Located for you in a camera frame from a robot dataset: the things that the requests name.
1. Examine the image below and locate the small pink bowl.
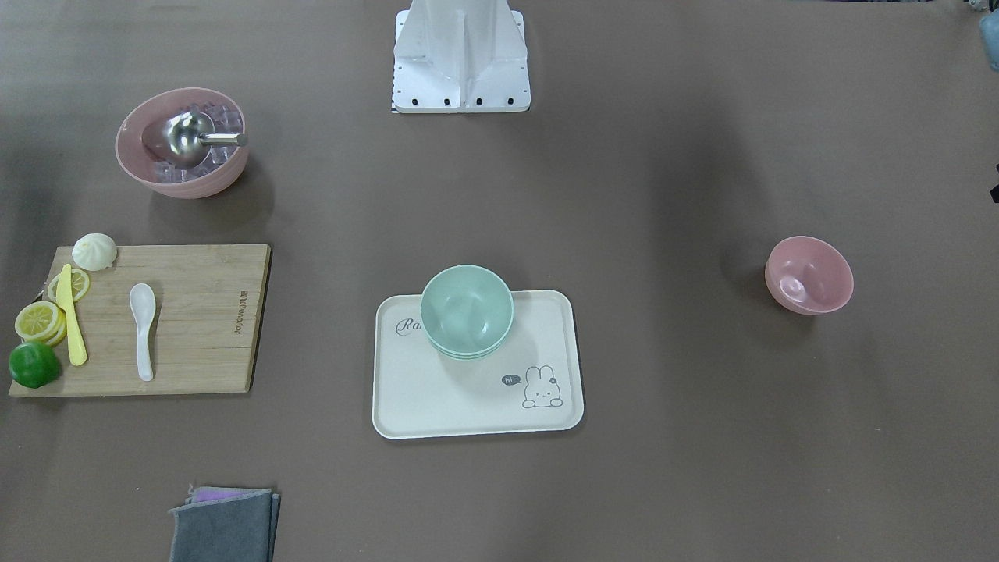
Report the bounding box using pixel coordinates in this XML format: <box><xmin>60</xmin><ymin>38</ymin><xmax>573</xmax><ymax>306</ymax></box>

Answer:
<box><xmin>764</xmin><ymin>236</ymin><xmax>854</xmax><ymax>315</ymax></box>

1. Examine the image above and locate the white ceramic spoon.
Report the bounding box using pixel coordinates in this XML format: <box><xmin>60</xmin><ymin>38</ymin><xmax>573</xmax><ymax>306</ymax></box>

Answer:
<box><xmin>129</xmin><ymin>283</ymin><xmax>157</xmax><ymax>382</ymax></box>

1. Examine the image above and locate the upper green bowl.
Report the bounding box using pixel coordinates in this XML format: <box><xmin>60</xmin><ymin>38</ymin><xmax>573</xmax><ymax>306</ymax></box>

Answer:
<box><xmin>420</xmin><ymin>265</ymin><xmax>514</xmax><ymax>352</ymax></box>

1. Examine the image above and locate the green bowl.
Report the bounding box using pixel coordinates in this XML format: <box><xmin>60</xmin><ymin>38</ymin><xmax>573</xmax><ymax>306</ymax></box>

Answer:
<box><xmin>427</xmin><ymin>333</ymin><xmax>509</xmax><ymax>361</ymax></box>
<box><xmin>420</xmin><ymin>265</ymin><xmax>514</xmax><ymax>352</ymax></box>

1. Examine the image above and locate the lower green bowl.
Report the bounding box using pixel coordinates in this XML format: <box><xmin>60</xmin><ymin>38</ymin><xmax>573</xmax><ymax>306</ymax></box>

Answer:
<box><xmin>427</xmin><ymin>333</ymin><xmax>509</xmax><ymax>361</ymax></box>

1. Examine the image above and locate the pink bowl with ice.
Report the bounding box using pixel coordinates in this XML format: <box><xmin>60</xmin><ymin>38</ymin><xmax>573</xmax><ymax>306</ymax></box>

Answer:
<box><xmin>115</xmin><ymin>87</ymin><xmax>250</xmax><ymax>199</ymax></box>

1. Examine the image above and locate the cream bunny tray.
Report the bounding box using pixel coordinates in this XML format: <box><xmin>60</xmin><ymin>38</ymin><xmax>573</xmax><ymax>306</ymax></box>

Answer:
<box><xmin>372</xmin><ymin>290</ymin><xmax>585</xmax><ymax>439</ymax></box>

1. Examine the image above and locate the bamboo cutting board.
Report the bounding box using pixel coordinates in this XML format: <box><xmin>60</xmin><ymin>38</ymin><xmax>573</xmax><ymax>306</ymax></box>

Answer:
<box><xmin>2</xmin><ymin>244</ymin><xmax>271</xmax><ymax>398</ymax></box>

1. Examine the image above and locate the steel ice scoop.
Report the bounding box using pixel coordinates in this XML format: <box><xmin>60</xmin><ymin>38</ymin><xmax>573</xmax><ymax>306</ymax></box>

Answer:
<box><xmin>162</xmin><ymin>111</ymin><xmax>247</xmax><ymax>169</ymax></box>

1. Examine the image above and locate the grey folded cloth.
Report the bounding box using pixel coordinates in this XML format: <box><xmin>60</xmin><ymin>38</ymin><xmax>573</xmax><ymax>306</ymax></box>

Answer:
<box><xmin>170</xmin><ymin>492</ymin><xmax>281</xmax><ymax>561</ymax></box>

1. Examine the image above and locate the purple cloth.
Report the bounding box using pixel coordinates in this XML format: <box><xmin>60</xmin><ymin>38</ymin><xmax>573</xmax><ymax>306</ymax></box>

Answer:
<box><xmin>185</xmin><ymin>486</ymin><xmax>272</xmax><ymax>504</ymax></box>

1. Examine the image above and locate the lemon slice on board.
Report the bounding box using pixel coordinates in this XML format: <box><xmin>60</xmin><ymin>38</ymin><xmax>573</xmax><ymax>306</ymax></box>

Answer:
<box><xmin>46</xmin><ymin>268</ymin><xmax>91</xmax><ymax>303</ymax></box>

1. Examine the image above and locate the yellow plastic knife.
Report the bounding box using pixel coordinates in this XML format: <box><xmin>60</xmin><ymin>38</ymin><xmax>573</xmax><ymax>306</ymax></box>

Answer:
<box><xmin>55</xmin><ymin>264</ymin><xmax>88</xmax><ymax>366</ymax></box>

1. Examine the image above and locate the rear lemon slice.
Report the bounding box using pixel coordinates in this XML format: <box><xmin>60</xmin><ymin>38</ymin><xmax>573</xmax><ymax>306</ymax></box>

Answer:
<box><xmin>44</xmin><ymin>311</ymin><xmax>67</xmax><ymax>347</ymax></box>

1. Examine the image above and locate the green lime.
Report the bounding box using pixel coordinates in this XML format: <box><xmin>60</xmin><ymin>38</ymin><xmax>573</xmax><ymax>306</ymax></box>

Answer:
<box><xmin>8</xmin><ymin>341</ymin><xmax>62</xmax><ymax>389</ymax></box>

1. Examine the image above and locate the blue object at edge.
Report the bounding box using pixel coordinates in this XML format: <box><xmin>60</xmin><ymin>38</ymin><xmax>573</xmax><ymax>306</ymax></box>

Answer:
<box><xmin>979</xmin><ymin>9</ymin><xmax>999</xmax><ymax>73</ymax></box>

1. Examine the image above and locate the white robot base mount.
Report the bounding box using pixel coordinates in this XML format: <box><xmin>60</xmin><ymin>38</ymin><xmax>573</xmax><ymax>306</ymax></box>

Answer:
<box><xmin>390</xmin><ymin>1</ymin><xmax>532</xmax><ymax>114</ymax></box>

